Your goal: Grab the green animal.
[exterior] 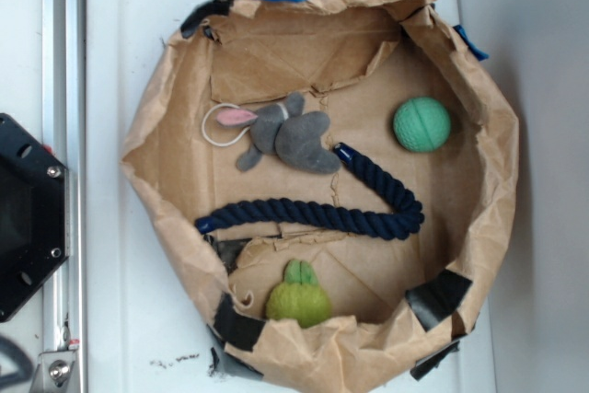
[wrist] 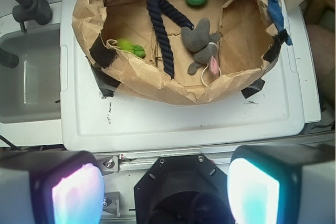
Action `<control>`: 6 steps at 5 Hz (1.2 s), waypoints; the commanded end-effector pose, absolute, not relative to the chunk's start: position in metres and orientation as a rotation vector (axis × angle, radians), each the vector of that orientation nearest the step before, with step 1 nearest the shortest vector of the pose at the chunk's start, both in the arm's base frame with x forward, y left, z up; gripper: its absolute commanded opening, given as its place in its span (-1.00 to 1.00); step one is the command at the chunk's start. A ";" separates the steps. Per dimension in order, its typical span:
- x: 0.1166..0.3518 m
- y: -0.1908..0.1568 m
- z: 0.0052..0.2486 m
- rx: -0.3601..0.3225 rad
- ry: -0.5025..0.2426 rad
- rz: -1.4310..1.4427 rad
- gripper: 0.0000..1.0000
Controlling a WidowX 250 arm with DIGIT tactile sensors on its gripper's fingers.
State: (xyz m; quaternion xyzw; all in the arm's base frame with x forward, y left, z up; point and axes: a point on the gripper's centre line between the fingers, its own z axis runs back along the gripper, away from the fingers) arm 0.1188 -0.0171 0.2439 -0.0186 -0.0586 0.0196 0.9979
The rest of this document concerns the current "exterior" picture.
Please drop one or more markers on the green plush animal toy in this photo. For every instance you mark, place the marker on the green plush animal toy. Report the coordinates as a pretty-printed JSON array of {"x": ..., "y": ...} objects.
[{"x": 299, "y": 296}]

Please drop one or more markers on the brown paper bag bin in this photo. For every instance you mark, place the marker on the brown paper bag bin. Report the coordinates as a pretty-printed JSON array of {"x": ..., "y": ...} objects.
[{"x": 405, "y": 244}]

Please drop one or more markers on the grey plush mouse toy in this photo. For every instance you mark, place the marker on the grey plush mouse toy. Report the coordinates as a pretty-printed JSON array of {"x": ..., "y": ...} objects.
[{"x": 279, "y": 129}]

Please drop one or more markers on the green rubber ball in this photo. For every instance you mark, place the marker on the green rubber ball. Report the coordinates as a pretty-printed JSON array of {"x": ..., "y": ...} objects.
[{"x": 422, "y": 125}]

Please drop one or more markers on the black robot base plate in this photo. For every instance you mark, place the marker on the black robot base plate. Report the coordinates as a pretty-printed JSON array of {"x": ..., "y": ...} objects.
[{"x": 33, "y": 216}]

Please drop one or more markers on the aluminium extrusion rail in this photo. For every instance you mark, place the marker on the aluminium extrusion rail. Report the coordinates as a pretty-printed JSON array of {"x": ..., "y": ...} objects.
[{"x": 63, "y": 123}]

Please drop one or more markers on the metal corner bracket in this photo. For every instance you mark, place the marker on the metal corner bracket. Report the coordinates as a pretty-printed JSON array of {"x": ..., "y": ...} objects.
[{"x": 56, "y": 372}]

